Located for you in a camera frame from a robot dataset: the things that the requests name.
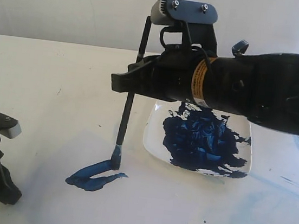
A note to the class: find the white plate with blue paint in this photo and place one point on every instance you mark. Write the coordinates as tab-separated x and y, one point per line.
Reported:
199	139

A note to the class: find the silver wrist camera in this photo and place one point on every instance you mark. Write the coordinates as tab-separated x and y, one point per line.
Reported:
9	126
167	12

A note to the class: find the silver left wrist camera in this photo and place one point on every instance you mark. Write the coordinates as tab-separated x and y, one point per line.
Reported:
9	126

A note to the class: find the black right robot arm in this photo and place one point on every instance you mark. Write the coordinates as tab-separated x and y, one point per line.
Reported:
262	88

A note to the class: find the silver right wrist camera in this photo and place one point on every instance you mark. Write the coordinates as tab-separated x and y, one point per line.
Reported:
167	12

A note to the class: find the black paintbrush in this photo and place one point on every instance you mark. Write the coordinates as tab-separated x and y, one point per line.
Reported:
115	159

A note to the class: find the white sheet of paper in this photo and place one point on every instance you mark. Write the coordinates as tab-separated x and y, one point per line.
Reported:
151	192

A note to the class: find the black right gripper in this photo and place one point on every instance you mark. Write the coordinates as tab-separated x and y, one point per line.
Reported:
170	76

